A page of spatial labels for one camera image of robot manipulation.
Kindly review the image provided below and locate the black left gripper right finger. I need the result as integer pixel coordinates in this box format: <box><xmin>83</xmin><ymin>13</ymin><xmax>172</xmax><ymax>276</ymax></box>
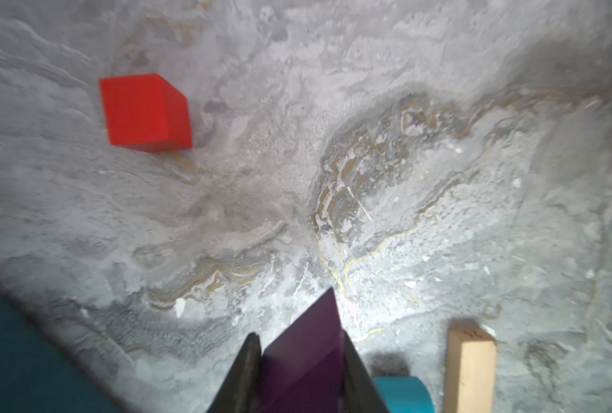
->
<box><xmin>341</xmin><ymin>331</ymin><xmax>390</xmax><ymax>413</ymax></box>

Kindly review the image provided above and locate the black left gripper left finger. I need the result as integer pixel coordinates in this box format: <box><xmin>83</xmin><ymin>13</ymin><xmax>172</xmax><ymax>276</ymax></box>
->
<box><xmin>206</xmin><ymin>333</ymin><xmax>261</xmax><ymax>413</ymax></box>

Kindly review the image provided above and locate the purple prism brick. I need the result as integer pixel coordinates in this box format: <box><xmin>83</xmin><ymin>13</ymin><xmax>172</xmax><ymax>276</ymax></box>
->
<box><xmin>256</xmin><ymin>289</ymin><xmax>344</xmax><ymax>412</ymax></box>

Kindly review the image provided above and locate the teal plastic storage bin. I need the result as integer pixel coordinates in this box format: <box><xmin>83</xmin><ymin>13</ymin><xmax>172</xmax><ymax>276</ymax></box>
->
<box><xmin>0</xmin><ymin>295</ymin><xmax>119</xmax><ymax>412</ymax></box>

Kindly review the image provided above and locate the small blue cube brick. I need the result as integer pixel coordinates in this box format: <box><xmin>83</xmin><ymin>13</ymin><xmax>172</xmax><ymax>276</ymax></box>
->
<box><xmin>373</xmin><ymin>376</ymin><xmax>435</xmax><ymax>413</ymax></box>

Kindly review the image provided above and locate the natural wood long block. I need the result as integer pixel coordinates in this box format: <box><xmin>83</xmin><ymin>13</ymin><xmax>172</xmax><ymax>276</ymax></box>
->
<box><xmin>443</xmin><ymin>327</ymin><xmax>498</xmax><ymax>413</ymax></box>

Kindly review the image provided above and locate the red cube brick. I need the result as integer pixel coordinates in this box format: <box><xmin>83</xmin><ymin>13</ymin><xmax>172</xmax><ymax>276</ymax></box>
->
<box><xmin>99</xmin><ymin>73</ymin><xmax>192</xmax><ymax>153</ymax></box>

